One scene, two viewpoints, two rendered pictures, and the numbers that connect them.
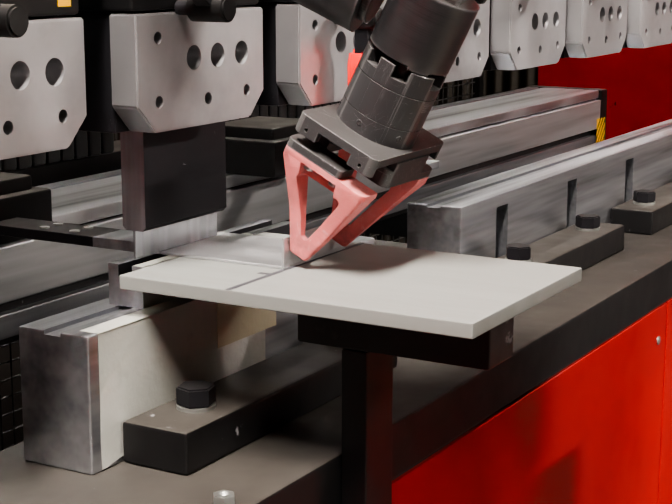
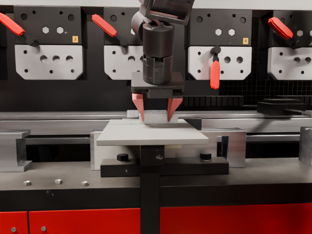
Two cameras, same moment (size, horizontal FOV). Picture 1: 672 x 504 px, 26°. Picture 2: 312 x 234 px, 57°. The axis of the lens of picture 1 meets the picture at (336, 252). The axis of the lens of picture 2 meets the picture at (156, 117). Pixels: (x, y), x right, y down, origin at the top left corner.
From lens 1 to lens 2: 0.84 m
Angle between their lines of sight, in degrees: 55
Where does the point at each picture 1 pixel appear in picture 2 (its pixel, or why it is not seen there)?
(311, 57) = (196, 63)
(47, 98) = (66, 65)
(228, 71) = not seen: hidden behind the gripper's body
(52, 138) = (68, 76)
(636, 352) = not seen: outside the picture
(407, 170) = (159, 93)
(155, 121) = (112, 76)
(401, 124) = (149, 75)
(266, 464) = (120, 181)
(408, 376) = (223, 177)
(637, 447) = not seen: outside the picture
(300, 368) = (172, 161)
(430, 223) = (305, 135)
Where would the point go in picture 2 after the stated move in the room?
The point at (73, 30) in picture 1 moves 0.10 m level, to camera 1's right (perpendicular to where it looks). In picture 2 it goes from (77, 48) to (94, 43)
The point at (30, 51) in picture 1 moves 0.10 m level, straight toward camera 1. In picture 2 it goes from (60, 53) to (14, 49)
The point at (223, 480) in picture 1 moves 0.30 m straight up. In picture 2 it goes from (102, 180) to (99, 41)
